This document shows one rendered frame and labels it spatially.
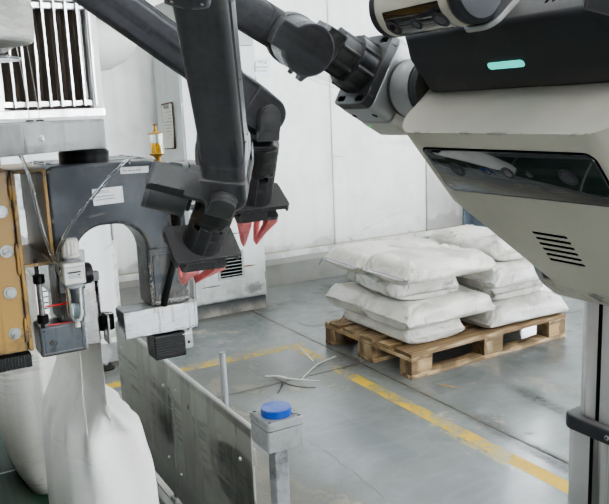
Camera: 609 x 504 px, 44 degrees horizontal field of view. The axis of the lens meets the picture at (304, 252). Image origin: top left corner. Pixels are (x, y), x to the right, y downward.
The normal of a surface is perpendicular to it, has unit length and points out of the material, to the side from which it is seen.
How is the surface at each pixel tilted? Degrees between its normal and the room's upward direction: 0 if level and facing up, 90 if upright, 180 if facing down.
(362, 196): 90
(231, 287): 90
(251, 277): 90
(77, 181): 90
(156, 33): 104
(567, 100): 40
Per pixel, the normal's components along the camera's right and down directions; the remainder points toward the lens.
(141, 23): 0.37, 0.39
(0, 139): 0.93, 0.04
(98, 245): 0.50, 0.14
